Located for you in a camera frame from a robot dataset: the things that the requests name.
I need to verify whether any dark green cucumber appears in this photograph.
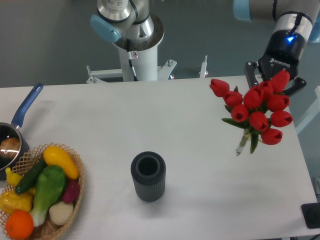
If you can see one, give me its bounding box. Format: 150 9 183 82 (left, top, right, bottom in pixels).
14 157 47 194

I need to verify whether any woven wicker basket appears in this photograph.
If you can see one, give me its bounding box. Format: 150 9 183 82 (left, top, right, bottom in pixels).
11 142 85 240

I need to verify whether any purple red onion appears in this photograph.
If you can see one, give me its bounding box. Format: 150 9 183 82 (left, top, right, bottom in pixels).
61 180 80 204

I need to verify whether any dark grey ribbed vase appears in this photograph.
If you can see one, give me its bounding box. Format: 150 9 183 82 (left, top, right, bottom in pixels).
130 151 167 202

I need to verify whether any red tulip bouquet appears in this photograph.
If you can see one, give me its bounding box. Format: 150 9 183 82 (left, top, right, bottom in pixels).
209 69 293 155

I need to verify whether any brown bread roll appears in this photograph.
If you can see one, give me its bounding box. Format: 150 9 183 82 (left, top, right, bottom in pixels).
0 137 20 159

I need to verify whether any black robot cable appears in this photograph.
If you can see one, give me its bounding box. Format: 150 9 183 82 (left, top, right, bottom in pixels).
125 38 139 82

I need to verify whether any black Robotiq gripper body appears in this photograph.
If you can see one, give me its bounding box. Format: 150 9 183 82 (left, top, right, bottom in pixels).
258 30 306 81

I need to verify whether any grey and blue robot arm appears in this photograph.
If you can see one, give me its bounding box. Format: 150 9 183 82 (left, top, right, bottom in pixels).
90 0 320 96

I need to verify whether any blue transparent bag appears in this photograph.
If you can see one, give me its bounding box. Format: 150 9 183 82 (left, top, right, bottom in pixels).
308 22 320 44

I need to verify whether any white garlic bulb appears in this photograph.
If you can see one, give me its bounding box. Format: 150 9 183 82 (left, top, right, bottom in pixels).
49 201 74 226

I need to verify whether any white metal frame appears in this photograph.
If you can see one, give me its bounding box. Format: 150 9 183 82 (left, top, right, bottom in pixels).
295 85 320 135

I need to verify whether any green bok choy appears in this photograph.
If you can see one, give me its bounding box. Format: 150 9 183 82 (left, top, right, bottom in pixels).
30 165 67 227

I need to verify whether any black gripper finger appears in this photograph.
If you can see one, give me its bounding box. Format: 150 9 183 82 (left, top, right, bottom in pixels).
244 61 263 89
281 76 307 96

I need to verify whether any yellow squash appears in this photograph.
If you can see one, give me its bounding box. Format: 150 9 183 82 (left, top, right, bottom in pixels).
43 145 80 180

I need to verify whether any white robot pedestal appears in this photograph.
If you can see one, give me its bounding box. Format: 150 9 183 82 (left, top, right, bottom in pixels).
86 13 177 83

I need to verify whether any small yellow banana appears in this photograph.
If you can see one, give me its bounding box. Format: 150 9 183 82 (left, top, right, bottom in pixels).
5 167 23 188

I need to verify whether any blue handled saucepan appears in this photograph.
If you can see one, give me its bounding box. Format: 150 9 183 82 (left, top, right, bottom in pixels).
0 83 44 181

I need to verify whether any yellow bell pepper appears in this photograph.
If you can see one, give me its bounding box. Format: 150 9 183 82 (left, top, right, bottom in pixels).
0 190 33 215

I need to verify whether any black device at table edge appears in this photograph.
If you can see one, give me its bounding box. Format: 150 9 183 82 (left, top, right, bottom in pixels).
301 202 320 229

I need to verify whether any orange fruit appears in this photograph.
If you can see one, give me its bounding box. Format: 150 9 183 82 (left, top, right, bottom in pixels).
5 210 34 240

